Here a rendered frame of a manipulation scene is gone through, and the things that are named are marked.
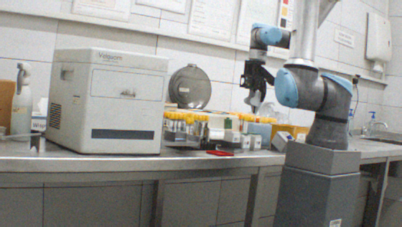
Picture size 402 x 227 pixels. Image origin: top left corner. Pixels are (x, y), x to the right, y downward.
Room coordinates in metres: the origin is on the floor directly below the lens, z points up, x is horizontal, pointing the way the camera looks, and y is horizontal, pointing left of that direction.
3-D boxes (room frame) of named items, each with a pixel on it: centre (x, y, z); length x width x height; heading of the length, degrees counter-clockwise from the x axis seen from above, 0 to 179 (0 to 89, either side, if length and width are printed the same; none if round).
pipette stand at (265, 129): (1.97, -0.24, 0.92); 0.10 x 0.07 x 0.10; 124
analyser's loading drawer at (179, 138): (1.54, 0.09, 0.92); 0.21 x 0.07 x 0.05; 132
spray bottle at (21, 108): (1.38, 0.55, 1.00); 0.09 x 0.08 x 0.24; 42
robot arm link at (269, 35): (1.84, -0.24, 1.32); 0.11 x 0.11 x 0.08; 14
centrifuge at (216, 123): (2.10, -0.03, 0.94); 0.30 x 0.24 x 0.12; 33
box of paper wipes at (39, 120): (1.71, 0.56, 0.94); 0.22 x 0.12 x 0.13; 136
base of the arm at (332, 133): (1.52, -0.42, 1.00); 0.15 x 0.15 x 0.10
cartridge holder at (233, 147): (1.77, -0.12, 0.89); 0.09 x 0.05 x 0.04; 43
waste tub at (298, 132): (2.06, -0.39, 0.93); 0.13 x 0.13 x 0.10; 47
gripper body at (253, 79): (1.93, -0.20, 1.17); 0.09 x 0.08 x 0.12; 124
